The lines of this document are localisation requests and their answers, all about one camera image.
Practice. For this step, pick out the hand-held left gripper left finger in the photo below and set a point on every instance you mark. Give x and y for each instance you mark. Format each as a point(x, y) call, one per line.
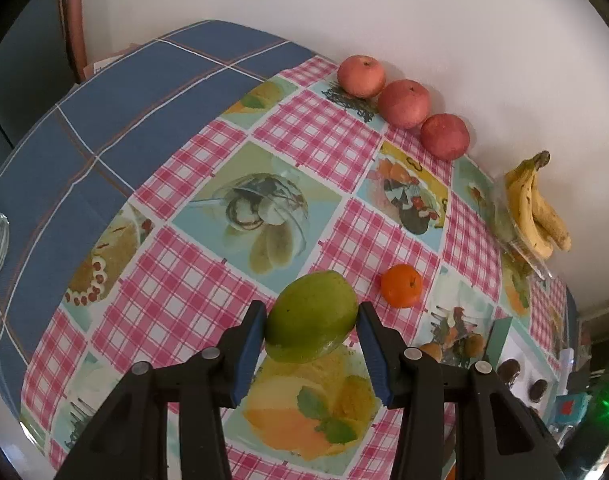
point(247, 360)

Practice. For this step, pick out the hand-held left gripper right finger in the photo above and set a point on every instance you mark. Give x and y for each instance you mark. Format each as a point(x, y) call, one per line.
point(377, 365)

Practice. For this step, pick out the large green mango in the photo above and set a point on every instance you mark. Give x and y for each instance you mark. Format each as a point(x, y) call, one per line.
point(312, 315)

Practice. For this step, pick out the small dark brown avocado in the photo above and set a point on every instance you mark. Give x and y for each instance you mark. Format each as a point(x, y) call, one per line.
point(508, 371)

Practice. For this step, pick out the teal cardboard tray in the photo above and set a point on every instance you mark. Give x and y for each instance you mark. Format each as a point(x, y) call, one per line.
point(521, 345)

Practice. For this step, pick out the teal box with red label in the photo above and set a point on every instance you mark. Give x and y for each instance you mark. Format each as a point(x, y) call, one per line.
point(571, 407)

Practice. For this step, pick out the black charger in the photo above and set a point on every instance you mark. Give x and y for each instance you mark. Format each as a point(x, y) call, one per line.
point(580, 380)

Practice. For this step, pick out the orange mandarin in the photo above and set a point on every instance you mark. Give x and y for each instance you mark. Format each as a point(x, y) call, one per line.
point(402, 286)

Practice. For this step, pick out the clear plastic container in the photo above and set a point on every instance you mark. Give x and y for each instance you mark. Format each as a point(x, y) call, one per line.
point(506, 230)

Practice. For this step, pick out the yellow banana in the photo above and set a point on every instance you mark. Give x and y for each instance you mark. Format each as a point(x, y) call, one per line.
point(526, 210)
point(554, 215)

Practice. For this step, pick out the blue plaid tablecloth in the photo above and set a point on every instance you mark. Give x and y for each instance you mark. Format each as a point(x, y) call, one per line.
point(109, 120)

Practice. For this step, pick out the small pale red apple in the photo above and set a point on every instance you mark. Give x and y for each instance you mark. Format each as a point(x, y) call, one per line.
point(361, 76)

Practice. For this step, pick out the chair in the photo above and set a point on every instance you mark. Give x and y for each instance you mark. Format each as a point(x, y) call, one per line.
point(74, 20)

